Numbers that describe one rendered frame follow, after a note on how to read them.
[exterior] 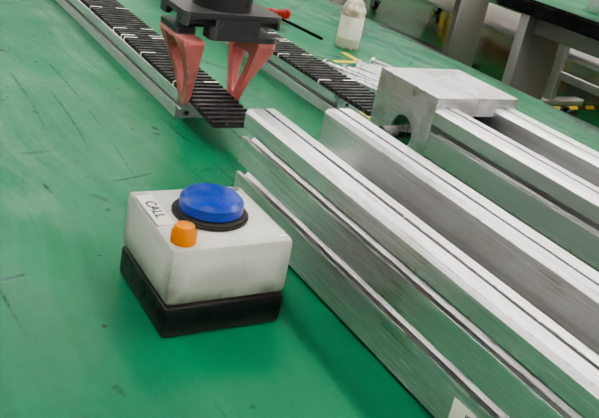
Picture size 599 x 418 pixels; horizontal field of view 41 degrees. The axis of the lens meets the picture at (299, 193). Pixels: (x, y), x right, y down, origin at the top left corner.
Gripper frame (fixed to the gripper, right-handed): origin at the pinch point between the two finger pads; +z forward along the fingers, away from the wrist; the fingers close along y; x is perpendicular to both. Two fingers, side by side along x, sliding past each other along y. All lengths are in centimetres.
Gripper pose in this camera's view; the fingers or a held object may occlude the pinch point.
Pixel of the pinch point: (209, 95)
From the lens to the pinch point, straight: 82.1
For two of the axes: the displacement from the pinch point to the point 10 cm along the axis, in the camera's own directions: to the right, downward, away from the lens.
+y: 8.6, -0.5, 5.1
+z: -1.8, 9.0, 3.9
